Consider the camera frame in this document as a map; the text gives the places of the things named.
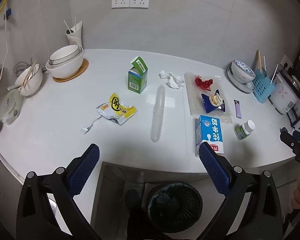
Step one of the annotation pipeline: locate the white pill bottle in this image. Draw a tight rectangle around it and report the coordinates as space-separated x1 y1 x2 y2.
235 120 255 140

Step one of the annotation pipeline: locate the black mesh waste bin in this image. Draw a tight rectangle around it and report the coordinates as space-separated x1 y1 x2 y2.
148 183 203 233

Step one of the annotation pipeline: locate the green carton box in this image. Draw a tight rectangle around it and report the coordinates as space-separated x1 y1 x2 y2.
128 56 149 94

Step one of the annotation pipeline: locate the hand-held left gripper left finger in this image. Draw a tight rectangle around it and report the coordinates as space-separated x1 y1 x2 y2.
16 144 100 240

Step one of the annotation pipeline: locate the small white bowl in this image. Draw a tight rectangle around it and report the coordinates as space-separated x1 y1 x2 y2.
14 64 43 96

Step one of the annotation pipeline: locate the purple sachet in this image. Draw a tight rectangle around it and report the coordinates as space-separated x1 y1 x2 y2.
234 99 243 118

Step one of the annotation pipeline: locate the wall socket with plug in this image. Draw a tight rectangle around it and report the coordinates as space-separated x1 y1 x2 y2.
280 55 294 71

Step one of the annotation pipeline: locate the white rice cooker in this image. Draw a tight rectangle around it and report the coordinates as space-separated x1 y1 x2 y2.
268 70 300 115

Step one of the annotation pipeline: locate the blue cookie wrapper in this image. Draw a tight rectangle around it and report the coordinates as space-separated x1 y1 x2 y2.
201 89 227 114

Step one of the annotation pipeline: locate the white bowl dark rim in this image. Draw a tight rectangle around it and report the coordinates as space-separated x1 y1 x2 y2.
49 45 83 65

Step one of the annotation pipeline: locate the clear plastic tube case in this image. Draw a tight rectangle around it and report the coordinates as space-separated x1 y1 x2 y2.
151 84 165 142

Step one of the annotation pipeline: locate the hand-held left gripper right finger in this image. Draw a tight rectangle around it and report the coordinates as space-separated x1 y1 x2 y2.
199 141 283 240

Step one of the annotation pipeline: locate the red mesh net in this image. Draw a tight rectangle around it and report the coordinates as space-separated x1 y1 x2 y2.
195 77 213 91

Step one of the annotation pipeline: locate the white tapered cup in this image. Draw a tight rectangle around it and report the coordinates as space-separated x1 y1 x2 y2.
66 22 83 50

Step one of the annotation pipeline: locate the blue striped plate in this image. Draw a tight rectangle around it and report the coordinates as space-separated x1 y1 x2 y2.
227 67 255 93

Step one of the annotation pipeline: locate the crumpled white tissue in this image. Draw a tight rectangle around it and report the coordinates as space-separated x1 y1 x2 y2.
159 70 185 89

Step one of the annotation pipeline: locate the clear bubble wrap sheet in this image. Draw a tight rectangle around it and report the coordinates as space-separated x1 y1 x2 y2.
184 71 233 124

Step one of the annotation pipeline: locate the white cable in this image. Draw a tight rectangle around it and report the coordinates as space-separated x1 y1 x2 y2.
0 17 10 85

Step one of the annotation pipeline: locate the wooden chopsticks bundle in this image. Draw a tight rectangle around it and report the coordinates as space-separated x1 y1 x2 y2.
255 50 263 70

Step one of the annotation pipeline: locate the wooden chopstick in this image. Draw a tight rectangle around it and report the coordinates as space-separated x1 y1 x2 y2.
20 64 35 90
22 59 38 88

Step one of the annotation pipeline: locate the steel appliance panel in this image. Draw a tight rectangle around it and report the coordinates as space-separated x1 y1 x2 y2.
0 147 25 207

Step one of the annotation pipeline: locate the clear lidded container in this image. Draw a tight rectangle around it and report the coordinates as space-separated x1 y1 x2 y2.
0 90 23 125

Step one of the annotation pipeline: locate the blue perforated utensil holder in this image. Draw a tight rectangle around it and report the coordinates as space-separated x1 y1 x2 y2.
252 69 276 103

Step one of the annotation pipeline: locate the torn silver wrapper strip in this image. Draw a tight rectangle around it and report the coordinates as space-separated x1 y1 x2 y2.
80 116 100 134

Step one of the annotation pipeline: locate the black flat appliance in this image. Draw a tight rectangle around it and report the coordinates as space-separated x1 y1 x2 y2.
287 100 300 133

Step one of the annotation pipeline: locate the blue floral bowl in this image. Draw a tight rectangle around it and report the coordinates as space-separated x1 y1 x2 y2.
234 59 256 77

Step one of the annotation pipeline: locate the person's trouser leg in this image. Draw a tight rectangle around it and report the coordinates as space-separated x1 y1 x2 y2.
127 205 165 240

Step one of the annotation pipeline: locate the round wooden coaster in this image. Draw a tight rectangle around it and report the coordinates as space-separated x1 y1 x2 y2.
52 59 89 83

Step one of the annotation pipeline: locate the large white bowl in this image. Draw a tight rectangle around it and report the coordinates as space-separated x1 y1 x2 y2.
45 49 84 79

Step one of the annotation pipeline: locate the blue white milk carton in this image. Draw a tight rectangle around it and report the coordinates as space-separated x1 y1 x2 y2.
195 115 225 157

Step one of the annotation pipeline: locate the yellow snack wrapper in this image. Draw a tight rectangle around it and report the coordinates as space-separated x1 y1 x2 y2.
95 92 137 125

